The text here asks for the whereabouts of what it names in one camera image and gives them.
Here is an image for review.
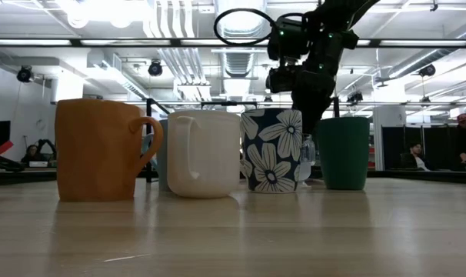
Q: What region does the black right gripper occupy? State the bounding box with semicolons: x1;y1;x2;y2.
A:
292;63;338;135

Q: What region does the clear glass mug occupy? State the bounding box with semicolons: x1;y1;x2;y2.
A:
297;133;317;189

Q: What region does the navy white floral mug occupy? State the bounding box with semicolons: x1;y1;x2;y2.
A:
240;108;304;194

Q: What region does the plain white mug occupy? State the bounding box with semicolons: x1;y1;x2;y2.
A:
166;110;242;199

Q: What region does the orange ceramic mug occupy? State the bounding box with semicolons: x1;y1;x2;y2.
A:
55;98;165;203

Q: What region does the black ceiling spotlight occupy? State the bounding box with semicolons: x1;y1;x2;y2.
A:
147;59;164;77
418;63;437;78
16;65;34;84
346;90;364;105

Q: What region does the dark green cup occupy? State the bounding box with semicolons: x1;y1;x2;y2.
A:
318;116;371;191

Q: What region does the black room divider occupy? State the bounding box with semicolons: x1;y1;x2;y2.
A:
381;125;461;171

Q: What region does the light blue mug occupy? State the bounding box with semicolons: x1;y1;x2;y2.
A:
140;118;171;192

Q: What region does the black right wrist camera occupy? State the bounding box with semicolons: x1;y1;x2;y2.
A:
265;64;304;94

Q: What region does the silver ventilation duct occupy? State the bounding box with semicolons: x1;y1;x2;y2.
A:
213;0;268;78

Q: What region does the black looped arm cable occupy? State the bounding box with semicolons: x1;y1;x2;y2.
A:
213;8;277;48

